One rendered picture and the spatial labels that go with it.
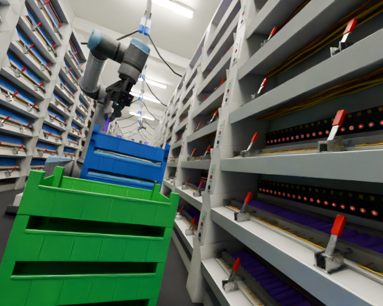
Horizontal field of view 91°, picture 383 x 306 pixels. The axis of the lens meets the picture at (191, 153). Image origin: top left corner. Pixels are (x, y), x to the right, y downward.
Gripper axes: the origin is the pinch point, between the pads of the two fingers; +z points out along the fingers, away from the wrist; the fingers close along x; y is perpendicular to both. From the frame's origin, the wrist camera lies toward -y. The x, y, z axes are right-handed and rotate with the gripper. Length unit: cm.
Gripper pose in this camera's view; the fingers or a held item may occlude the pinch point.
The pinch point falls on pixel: (107, 118)
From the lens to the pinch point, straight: 95.5
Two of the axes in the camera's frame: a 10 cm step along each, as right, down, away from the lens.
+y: 7.2, 3.5, -6.0
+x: 5.6, 2.2, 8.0
